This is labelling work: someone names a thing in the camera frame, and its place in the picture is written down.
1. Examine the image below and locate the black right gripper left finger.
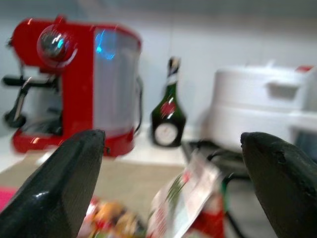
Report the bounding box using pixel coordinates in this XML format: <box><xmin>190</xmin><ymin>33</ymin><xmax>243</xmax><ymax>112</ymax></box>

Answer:
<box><xmin>0</xmin><ymin>128</ymin><xmax>110</xmax><ymax>238</ymax></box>

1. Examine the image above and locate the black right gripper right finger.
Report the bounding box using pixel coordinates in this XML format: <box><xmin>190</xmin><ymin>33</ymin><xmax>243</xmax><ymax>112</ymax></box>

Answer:
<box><xmin>240</xmin><ymin>131</ymin><xmax>317</xmax><ymax>238</ymax></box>

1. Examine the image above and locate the pink cloth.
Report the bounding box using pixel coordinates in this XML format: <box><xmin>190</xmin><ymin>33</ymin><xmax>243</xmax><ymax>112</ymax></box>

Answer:
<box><xmin>0</xmin><ymin>186</ymin><xmax>18</xmax><ymax>213</ymax></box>

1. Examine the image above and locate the colourful snack packet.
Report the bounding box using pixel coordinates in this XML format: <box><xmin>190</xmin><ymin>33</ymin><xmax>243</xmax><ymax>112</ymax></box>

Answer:
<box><xmin>77</xmin><ymin>197</ymin><xmax>147</xmax><ymax>238</ymax></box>

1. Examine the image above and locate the black stove grate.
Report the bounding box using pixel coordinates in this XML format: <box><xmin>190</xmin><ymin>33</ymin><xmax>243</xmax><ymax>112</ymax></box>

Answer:
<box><xmin>182</xmin><ymin>139</ymin><xmax>251</xmax><ymax>179</ymax></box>

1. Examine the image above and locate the white rice cooker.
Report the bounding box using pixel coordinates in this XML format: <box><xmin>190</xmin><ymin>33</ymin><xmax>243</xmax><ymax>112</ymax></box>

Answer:
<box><xmin>205</xmin><ymin>61</ymin><xmax>313</xmax><ymax>152</ymax></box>

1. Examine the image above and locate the white red food packet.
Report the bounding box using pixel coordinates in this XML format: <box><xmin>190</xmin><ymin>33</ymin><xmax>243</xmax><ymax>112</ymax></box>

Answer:
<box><xmin>146</xmin><ymin>150</ymin><xmax>226</xmax><ymax>238</ymax></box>

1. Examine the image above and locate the red espresso machine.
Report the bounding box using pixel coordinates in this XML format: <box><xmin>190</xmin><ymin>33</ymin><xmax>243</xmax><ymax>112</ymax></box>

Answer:
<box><xmin>1</xmin><ymin>15</ymin><xmax>144</xmax><ymax>157</ymax></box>

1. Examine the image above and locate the dark green liqueur bottle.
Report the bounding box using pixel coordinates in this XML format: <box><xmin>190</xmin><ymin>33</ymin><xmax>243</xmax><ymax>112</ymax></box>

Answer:
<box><xmin>151</xmin><ymin>56</ymin><xmax>187</xmax><ymax>148</ymax></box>

